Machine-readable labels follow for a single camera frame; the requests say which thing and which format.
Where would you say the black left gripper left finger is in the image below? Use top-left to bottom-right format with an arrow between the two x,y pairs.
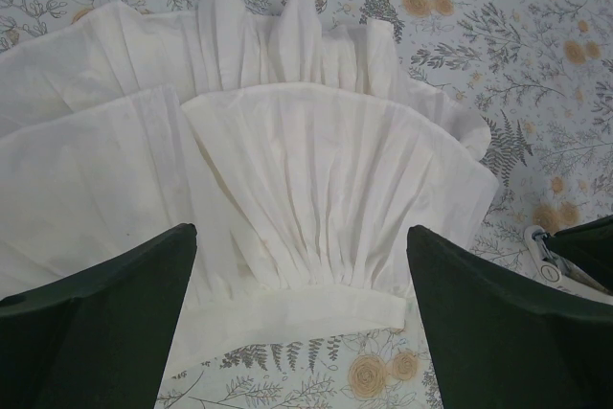
1,223 -> 197,408

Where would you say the floral table mat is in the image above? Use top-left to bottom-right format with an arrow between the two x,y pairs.
1,0 -> 612,408

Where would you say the white folded cloth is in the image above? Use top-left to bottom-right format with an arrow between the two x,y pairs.
1,0 -> 498,375

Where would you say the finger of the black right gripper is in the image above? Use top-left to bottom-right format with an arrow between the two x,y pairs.
545,216 -> 613,291

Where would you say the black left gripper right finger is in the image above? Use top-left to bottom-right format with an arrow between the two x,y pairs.
407,225 -> 612,408

